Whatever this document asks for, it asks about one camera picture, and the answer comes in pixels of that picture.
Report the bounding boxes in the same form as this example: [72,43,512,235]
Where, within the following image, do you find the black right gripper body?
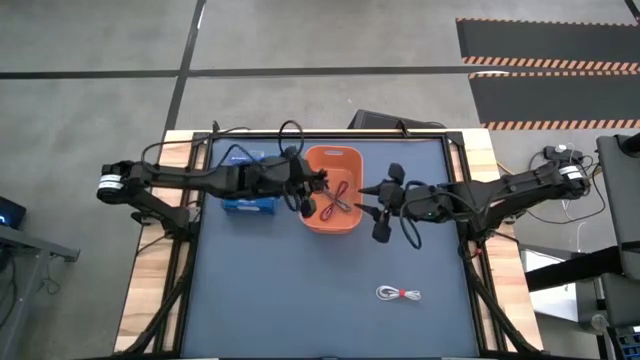
[372,180,409,245]

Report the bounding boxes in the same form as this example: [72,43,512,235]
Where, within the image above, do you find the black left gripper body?
[284,157,321,218]

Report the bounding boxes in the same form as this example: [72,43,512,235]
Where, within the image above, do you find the red braided USB-C cable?
[319,179,351,223]

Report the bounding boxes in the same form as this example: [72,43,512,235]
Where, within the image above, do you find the white USB-C cable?
[375,284,423,302]

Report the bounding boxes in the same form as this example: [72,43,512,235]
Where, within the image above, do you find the orange plastic basket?
[298,144,365,235]

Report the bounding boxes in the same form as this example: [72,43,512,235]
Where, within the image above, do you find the blue game controller box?
[219,147,281,216]

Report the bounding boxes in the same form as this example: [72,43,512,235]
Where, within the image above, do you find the black flat floor device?
[347,108,447,131]

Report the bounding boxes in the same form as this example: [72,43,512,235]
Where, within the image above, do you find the blue-grey table mat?
[179,136,482,359]

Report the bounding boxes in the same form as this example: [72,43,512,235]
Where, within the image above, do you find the black power strip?
[543,144,585,164]

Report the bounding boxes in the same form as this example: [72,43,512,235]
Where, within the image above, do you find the black hazard-striped floor mat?
[468,71,640,131]
[455,17,640,72]

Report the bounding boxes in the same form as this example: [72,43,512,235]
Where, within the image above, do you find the black metal beam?
[524,244,624,293]

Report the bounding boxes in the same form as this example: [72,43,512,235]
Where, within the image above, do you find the grey metal desk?
[0,223,81,346]

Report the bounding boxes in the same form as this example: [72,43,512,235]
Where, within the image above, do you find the black device with blue light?
[0,196,28,230]

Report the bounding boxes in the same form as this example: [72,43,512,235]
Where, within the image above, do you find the dark right arm cable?
[398,209,424,250]

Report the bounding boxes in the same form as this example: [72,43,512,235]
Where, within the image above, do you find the black aluminium rig frame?
[119,127,539,360]

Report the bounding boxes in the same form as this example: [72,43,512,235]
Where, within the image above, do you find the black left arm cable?
[141,119,306,166]

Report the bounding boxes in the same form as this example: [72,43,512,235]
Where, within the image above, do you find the black floor power cable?
[524,149,609,226]

